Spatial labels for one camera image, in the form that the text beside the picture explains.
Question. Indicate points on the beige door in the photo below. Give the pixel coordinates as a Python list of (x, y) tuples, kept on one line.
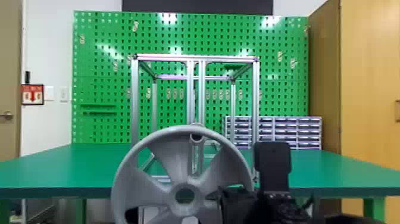
[(9, 62)]

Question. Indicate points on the white drawer cabinet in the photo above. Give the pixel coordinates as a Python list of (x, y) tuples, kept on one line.
[(242, 126), (298, 131)]

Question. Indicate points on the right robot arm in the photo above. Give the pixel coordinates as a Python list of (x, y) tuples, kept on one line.
[(282, 209)]

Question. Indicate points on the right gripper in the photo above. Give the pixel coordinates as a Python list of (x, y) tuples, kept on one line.
[(237, 206)]

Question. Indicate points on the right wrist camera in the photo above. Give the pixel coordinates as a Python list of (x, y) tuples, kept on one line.
[(272, 158)]

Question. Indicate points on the red wall sign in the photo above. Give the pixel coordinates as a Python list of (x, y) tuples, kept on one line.
[(32, 94)]

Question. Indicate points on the white wall switch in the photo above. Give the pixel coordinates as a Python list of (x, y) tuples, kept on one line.
[(64, 94), (48, 93)]

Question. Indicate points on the silver frame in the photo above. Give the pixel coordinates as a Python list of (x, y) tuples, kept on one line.
[(134, 94)]

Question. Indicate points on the wooden cupboard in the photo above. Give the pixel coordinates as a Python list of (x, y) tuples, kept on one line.
[(359, 78)]

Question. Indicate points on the grey wheel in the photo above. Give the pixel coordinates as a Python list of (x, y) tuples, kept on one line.
[(147, 190)]

